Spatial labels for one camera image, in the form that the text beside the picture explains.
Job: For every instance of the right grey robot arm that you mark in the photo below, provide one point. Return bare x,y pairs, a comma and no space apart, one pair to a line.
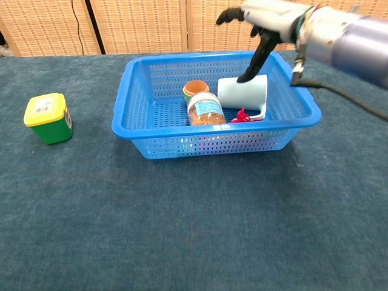
348,39

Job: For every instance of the green box with yellow lid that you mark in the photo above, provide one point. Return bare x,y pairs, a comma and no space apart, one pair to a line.
50,127

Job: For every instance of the blue plastic mesh basket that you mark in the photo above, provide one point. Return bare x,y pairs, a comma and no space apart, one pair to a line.
139,121

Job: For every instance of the white mug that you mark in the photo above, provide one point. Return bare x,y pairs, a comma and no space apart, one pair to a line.
242,94

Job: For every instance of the colourful feather shuttlecock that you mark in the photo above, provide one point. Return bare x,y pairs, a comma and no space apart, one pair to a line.
241,116

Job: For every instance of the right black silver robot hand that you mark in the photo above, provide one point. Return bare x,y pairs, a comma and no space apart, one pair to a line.
272,15

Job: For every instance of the bamboo folding screen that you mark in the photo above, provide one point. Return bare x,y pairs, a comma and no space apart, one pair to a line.
145,27

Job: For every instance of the small orange stacking cups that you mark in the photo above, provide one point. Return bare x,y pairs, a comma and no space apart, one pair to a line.
195,87

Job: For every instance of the dark blue table carpet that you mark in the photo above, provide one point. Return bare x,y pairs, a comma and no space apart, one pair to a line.
182,212

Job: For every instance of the clear jar with blue label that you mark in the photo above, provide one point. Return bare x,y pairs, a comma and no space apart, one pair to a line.
206,109

